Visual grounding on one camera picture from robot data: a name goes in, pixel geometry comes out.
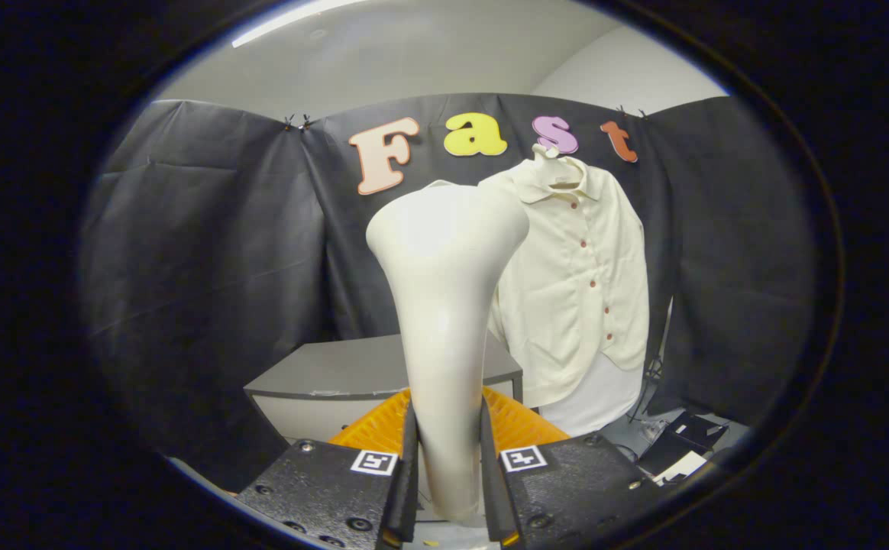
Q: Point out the black box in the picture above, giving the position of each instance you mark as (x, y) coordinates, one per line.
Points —
(681, 437)

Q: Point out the cream garment steamer head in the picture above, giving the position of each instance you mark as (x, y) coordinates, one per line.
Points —
(444, 305)

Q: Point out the grey cabinet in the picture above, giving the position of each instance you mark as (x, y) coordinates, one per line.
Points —
(337, 367)

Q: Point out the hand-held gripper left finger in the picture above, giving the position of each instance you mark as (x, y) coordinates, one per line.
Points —
(406, 489)

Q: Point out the cream button shirt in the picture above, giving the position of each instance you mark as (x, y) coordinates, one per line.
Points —
(582, 290)

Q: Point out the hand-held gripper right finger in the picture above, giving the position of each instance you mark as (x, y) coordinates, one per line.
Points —
(490, 489)

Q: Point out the white clothes hanger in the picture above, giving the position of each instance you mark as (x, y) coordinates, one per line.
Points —
(559, 177)

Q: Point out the white paper sheet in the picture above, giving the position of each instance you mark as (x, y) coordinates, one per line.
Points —
(680, 466)

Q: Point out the black backdrop cloth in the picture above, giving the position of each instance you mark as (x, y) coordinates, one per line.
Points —
(208, 252)

